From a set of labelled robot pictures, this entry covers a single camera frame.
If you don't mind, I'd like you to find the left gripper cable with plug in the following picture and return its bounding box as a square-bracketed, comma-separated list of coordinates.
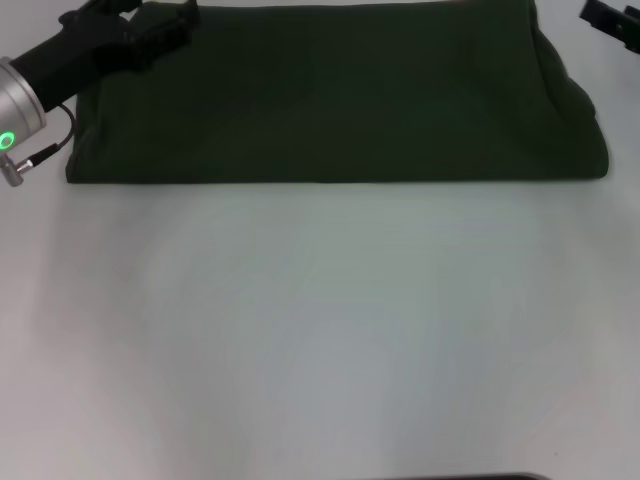
[0, 102, 77, 190]

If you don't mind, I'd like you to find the dark green printed t-shirt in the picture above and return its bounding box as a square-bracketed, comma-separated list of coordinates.
[64, 0, 611, 187]

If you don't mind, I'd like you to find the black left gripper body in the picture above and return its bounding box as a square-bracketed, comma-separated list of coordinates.
[8, 0, 139, 115]

